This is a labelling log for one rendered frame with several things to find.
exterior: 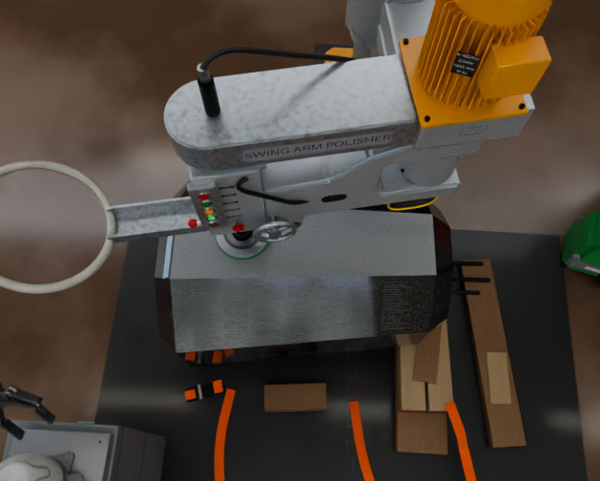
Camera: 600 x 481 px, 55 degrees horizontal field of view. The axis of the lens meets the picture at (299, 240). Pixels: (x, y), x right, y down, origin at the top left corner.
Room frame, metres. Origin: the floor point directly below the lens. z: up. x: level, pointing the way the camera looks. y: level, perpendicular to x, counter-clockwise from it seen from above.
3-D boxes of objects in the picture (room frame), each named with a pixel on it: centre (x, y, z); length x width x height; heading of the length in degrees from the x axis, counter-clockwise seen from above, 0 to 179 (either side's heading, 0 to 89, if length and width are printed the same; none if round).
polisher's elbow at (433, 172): (0.96, -0.43, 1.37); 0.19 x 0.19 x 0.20
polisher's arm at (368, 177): (0.91, -0.17, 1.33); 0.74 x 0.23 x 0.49; 98
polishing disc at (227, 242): (0.87, 0.22, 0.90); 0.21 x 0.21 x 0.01
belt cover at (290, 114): (0.92, -0.12, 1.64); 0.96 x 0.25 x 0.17; 98
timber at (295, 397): (0.32, 0.02, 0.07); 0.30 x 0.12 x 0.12; 91
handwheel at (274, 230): (0.76, 0.09, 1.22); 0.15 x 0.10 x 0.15; 98
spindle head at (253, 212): (0.88, 0.14, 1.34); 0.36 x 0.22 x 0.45; 98
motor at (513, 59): (0.95, -0.43, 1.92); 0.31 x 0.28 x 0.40; 8
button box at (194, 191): (0.74, 0.28, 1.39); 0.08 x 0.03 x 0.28; 98
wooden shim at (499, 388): (0.41, -0.98, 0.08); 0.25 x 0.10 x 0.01; 178
